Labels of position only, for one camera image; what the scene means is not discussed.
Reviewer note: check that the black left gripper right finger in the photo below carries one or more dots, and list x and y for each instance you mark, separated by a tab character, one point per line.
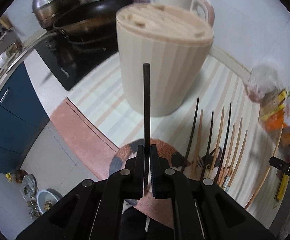
161	183

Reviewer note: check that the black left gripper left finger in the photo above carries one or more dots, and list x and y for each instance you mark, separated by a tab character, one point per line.
134	181

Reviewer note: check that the long black chopstick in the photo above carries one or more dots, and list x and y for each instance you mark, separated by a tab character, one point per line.
225	144

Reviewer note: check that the blue kitchen cabinet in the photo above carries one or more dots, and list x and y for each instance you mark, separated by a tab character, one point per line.
22	118

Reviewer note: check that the yellow utility knife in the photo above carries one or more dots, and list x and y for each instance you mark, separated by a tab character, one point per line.
282	187

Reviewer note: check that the clear plastic storage bin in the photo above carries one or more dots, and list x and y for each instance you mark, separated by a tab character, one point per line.
272	103

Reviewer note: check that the light wooden chopstick thin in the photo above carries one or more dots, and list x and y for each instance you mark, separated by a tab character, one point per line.
192	175

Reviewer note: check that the orange seasoning package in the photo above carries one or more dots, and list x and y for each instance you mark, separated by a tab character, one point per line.
275	122

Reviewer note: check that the striped table mat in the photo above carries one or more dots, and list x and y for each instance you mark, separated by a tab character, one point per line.
96	122

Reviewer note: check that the white bowl on floor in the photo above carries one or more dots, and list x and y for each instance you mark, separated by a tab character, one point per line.
46	199

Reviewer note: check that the plastic bag with food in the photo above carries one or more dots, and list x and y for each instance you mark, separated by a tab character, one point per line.
264	79

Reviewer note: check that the black induction cooktop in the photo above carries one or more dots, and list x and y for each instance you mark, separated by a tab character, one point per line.
70	62

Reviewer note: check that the beige striped utensil holder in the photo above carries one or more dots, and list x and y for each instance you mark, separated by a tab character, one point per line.
173	41

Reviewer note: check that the black wok pan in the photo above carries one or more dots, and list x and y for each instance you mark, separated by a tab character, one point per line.
88	17

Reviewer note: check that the pink white dish rack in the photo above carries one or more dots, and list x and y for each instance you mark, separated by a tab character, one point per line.
202	8

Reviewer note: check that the steel pot with lid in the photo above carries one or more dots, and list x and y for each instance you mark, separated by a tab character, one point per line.
48	11

